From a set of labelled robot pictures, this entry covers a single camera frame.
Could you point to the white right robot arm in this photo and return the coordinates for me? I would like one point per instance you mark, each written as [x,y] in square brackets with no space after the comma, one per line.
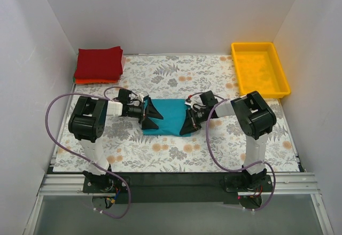
[256,120]

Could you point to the folded red t-shirt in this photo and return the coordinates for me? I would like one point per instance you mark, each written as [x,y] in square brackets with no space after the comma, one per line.
[99,64]

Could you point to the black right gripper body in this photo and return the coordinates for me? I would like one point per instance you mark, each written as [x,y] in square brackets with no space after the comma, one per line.
[191,119]

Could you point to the yellow plastic tray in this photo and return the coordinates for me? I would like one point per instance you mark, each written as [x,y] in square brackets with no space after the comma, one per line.
[258,68]

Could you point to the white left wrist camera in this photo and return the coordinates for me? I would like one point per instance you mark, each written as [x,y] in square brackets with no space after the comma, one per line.
[142,96]

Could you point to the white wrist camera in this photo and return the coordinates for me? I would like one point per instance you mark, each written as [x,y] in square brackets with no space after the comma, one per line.
[142,96]
[189,103]

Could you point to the aluminium frame rail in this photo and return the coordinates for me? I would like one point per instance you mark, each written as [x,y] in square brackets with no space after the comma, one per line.
[286,183]

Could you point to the folded pink t-shirt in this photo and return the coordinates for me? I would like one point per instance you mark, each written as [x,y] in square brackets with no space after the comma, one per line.
[122,64]

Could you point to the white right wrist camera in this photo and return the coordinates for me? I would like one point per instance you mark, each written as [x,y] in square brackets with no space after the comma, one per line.
[189,103]

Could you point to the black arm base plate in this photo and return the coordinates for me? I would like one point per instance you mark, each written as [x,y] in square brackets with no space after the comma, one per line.
[176,187]

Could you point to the folded orange t-shirt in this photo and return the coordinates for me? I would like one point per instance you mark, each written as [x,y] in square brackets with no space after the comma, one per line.
[94,81]

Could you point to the teal t-shirt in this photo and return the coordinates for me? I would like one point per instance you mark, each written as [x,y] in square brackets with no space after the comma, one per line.
[173,112]

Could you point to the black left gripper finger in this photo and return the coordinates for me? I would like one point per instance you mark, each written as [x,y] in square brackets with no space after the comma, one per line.
[151,111]
[147,124]

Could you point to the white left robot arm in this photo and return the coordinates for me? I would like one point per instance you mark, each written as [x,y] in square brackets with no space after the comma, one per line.
[87,124]

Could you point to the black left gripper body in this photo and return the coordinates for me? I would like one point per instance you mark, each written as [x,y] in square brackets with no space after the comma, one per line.
[144,112]

